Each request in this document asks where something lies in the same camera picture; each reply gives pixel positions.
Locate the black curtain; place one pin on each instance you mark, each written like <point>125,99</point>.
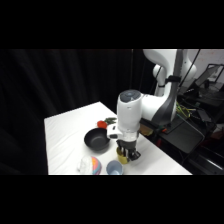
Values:
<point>50,80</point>

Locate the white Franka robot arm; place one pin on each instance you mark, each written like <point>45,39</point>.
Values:
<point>130,111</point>

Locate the black robot stand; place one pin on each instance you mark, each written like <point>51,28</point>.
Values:
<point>186,133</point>

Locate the red toy tomato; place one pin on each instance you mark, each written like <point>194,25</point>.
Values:
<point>101,124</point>

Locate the dark laptop screen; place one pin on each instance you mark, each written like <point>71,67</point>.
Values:
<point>210,76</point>

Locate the white multicolour plush ball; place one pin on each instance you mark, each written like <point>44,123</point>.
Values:
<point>89,165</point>

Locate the black bowl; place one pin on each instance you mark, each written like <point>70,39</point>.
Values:
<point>96,139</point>

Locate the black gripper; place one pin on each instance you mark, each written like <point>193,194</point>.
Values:
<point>127,145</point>

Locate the green toy vegetable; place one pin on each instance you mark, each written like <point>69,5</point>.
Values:
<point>110,120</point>

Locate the white tablecloth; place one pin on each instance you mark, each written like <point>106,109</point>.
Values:
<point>63,146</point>

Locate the tan wrist camera box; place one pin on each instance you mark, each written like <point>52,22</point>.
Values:
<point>146,128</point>

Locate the yellow plastic cup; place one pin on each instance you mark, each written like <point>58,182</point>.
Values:
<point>121,159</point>

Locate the light blue plastic cup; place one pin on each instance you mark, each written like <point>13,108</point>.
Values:
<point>114,167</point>

